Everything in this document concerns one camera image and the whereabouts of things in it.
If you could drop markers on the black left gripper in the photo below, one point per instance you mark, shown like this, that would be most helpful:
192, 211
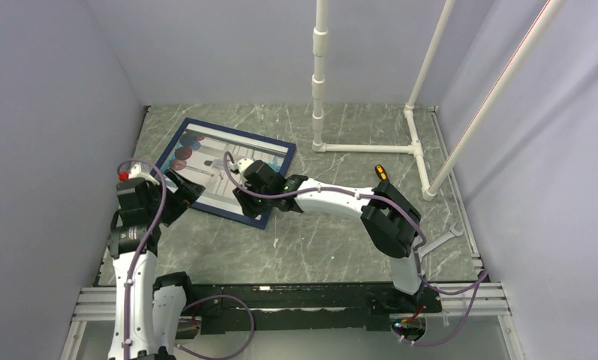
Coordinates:
186, 193

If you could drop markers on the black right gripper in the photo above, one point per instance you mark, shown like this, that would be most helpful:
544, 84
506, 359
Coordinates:
248, 208

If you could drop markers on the yellow black screwdriver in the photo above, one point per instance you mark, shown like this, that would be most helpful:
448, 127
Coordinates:
381, 173

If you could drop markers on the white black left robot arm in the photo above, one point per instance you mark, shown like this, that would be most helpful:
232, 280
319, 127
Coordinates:
148, 306

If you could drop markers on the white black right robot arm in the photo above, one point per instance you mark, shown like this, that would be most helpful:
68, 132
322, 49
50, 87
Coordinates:
389, 219

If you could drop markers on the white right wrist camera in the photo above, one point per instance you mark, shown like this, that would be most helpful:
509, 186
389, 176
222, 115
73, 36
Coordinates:
239, 166

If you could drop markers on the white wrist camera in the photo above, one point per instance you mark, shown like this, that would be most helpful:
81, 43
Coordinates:
239, 166
137, 171

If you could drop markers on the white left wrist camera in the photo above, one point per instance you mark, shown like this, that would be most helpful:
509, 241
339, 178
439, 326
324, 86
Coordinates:
137, 171

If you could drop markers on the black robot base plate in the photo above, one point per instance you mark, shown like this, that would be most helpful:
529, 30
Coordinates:
371, 306

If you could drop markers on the aluminium rail frame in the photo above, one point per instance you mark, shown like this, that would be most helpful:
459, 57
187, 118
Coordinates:
488, 300

